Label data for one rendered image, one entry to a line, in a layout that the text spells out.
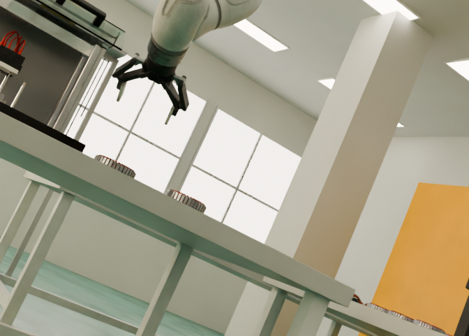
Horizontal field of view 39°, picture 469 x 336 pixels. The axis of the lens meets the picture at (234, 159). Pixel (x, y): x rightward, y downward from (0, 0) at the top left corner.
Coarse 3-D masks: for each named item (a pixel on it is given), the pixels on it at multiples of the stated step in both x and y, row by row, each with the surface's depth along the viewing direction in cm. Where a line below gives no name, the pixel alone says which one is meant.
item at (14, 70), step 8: (0, 48) 157; (8, 48) 158; (0, 56) 157; (8, 56) 158; (16, 56) 159; (0, 64) 155; (8, 64) 158; (16, 64) 159; (0, 72) 166; (8, 72) 159; (16, 72) 156; (0, 88) 166
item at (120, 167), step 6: (96, 156) 163; (102, 156) 161; (102, 162) 161; (108, 162) 160; (114, 162) 160; (114, 168) 161; (120, 168) 161; (126, 168) 162; (126, 174) 162; (132, 174) 164
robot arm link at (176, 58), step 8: (152, 40) 147; (152, 48) 148; (160, 48) 147; (152, 56) 150; (160, 56) 148; (168, 56) 148; (176, 56) 148; (160, 64) 151; (168, 64) 150; (176, 64) 151
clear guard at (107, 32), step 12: (24, 0) 166; (36, 0) 141; (48, 0) 143; (36, 12) 171; (48, 12) 166; (60, 12) 143; (72, 12) 146; (84, 12) 150; (60, 24) 173; (72, 24) 168; (84, 24) 146; (108, 24) 153; (84, 36) 174; (96, 36) 169; (108, 36) 149; (120, 36) 153; (120, 48) 150
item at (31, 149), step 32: (0, 128) 128; (32, 128) 131; (32, 160) 148; (64, 160) 134; (96, 160) 137; (96, 192) 162; (128, 192) 141; (160, 192) 144; (160, 224) 180; (192, 224) 148; (224, 224) 151; (224, 256) 200; (256, 256) 155; (288, 256) 159; (320, 288) 164; (352, 288) 168
